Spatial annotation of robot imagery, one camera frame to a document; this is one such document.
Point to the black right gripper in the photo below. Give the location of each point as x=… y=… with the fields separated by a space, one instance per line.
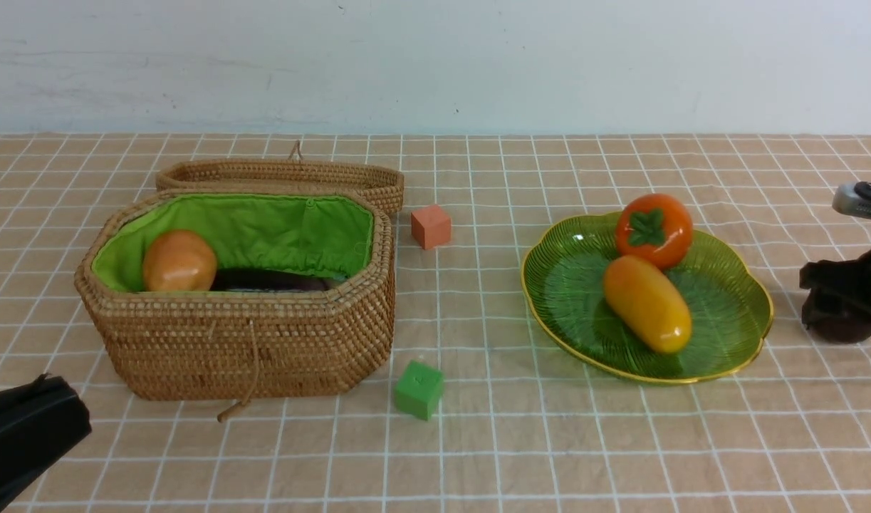
x=836 y=289

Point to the orange toy persimmon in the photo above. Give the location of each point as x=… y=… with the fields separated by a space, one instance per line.
x=657 y=228

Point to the yellow orange toy mango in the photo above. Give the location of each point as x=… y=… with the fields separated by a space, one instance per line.
x=645 y=299

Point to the purple toy eggplant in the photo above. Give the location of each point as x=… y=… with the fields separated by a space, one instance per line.
x=267 y=280

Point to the orange brown toy potato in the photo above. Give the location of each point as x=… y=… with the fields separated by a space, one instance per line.
x=179 y=260

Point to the dark purple toy mangosteen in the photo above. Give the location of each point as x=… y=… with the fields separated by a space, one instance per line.
x=841 y=330

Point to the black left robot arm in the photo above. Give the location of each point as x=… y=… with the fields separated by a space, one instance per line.
x=39 y=423

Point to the beige checkered tablecloth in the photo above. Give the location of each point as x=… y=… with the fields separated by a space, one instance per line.
x=521 y=427

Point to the green glass leaf plate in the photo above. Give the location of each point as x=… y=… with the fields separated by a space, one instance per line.
x=731 y=311

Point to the orange foam cube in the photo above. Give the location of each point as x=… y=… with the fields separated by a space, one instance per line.
x=431 y=226

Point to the green foam cube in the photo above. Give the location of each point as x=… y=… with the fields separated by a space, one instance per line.
x=419 y=390

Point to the woven wicker basket lid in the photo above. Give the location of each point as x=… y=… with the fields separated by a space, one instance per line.
x=381 y=186

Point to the woven wicker basket green lining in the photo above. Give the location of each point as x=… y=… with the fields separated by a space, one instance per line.
x=243 y=345

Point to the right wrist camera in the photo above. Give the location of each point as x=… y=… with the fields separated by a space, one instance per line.
x=853 y=199

